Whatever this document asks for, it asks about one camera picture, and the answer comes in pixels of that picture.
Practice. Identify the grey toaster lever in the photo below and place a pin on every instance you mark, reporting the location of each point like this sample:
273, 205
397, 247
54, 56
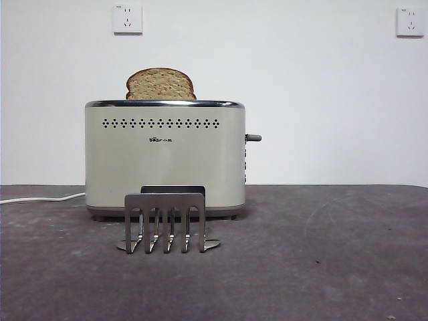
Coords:
254, 137

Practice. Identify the brown wholegrain bread slice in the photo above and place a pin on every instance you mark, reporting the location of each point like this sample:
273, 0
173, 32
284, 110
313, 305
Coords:
160, 86

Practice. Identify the cream and steel toaster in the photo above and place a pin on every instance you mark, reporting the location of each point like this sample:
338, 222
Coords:
200, 160

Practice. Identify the steel toast rack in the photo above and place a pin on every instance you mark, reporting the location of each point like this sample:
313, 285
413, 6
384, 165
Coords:
164, 200

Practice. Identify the white wall socket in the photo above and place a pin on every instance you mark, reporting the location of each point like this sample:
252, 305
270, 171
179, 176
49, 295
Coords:
410, 21
127, 18

